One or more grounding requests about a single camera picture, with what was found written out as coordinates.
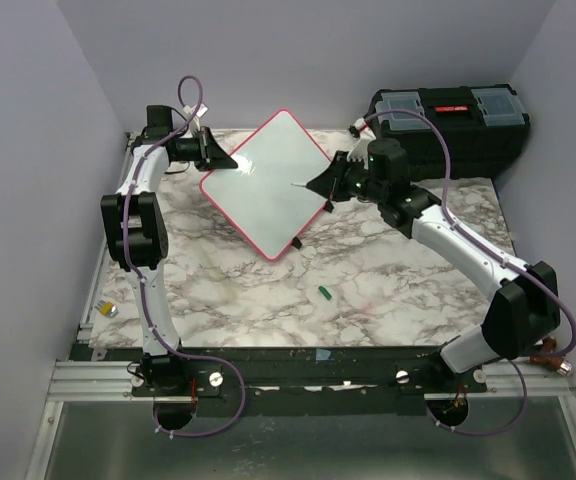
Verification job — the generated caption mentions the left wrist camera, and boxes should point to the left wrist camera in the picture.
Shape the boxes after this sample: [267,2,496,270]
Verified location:
[182,103,208,136]

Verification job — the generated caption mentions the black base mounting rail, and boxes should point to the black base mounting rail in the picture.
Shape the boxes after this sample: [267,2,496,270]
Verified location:
[67,344,489,417]

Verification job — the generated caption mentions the small yellow connector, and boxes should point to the small yellow connector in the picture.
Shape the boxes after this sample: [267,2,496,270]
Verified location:
[95,300,118,318]

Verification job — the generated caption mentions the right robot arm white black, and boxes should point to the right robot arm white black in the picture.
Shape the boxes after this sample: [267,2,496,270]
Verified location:
[305,139,561,392]

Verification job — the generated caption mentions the black toolbox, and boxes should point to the black toolbox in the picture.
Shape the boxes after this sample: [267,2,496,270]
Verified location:
[364,84,530,181]

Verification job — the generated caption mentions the copper pipe fitting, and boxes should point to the copper pipe fitting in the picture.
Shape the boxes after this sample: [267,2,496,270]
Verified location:
[529,336,573,377]

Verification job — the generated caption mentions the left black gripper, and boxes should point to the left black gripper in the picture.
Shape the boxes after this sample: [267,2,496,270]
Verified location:
[173,126,238,172]

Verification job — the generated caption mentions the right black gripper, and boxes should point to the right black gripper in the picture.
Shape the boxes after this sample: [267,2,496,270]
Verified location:
[307,152,386,205]

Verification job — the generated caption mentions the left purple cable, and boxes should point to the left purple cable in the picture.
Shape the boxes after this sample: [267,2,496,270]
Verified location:
[120,74,247,440]

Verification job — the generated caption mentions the whiteboard with pink frame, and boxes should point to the whiteboard with pink frame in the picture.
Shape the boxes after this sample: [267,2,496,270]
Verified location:
[199,109,331,261]

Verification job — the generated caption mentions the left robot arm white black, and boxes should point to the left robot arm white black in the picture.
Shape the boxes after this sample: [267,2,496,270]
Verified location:
[100,103,237,395]

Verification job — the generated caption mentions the aluminium frame rail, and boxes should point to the aluminium frame rail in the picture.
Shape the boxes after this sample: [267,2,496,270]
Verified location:
[47,132,142,401]

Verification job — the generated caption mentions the green marker cap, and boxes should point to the green marker cap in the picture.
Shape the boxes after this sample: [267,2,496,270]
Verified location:
[318,286,332,300]

